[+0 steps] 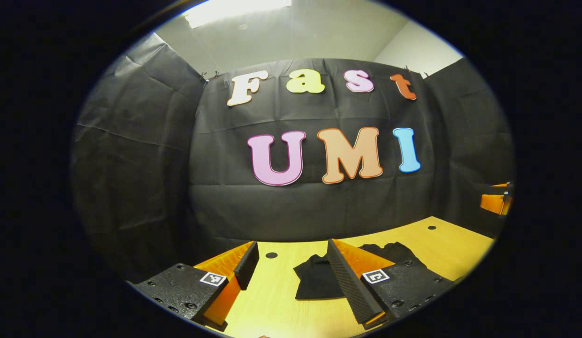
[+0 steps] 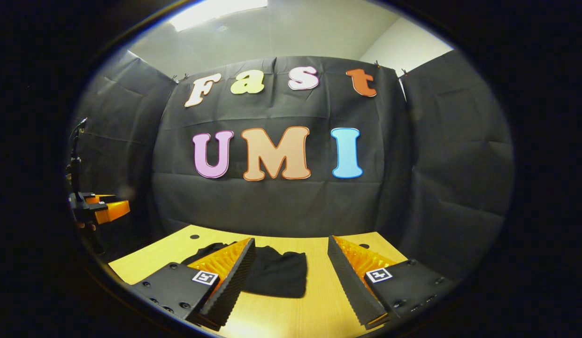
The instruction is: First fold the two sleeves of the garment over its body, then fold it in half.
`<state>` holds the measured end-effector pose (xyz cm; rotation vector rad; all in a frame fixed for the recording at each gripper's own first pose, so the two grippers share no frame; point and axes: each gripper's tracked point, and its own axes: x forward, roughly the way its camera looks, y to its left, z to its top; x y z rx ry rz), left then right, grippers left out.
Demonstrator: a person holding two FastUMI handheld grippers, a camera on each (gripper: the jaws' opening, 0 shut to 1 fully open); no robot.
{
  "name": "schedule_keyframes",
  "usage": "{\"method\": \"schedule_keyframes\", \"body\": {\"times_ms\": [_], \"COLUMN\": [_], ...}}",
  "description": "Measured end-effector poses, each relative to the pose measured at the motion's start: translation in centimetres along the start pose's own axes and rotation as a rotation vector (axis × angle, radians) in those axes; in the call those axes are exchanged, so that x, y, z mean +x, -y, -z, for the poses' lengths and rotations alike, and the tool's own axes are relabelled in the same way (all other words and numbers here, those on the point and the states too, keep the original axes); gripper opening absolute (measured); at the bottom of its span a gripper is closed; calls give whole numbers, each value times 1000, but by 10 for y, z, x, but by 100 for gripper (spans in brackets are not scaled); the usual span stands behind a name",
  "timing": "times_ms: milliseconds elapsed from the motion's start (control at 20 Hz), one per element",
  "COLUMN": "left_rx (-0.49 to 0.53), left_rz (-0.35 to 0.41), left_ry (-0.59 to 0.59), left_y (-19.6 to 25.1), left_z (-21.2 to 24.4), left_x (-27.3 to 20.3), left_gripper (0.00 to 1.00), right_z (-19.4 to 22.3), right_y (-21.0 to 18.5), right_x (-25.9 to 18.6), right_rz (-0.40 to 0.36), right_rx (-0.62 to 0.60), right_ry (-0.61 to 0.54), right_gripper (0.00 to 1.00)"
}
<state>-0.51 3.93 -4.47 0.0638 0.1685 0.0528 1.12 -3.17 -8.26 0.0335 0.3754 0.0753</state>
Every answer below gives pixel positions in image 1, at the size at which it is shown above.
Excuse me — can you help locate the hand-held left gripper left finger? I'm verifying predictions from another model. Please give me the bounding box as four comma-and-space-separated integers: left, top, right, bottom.
134, 241, 260, 331

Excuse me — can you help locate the black button shirt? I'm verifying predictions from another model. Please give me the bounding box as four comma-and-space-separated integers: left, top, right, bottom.
293, 242, 428, 300

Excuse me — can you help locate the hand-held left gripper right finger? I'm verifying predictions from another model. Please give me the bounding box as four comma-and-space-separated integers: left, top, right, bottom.
327, 238, 456, 329

